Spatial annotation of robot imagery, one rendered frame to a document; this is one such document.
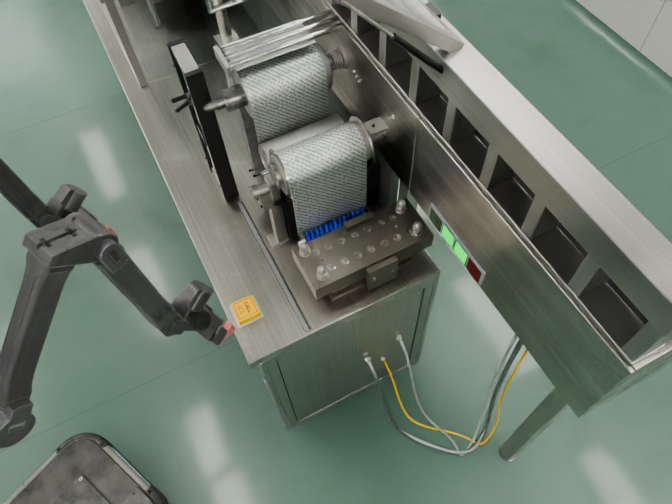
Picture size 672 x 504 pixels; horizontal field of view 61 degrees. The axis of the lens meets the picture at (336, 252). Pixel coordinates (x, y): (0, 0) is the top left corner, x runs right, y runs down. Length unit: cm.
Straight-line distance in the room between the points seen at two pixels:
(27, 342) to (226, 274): 86
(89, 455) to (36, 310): 146
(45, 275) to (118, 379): 182
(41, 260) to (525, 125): 89
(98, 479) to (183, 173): 119
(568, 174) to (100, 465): 197
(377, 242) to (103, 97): 262
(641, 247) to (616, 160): 251
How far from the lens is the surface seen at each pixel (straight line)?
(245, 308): 175
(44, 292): 106
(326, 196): 165
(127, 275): 117
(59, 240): 104
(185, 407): 268
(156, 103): 241
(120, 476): 243
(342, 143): 157
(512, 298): 141
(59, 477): 252
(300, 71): 166
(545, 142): 115
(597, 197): 110
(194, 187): 207
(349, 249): 169
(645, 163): 361
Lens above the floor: 246
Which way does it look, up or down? 58 degrees down
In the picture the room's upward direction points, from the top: 4 degrees counter-clockwise
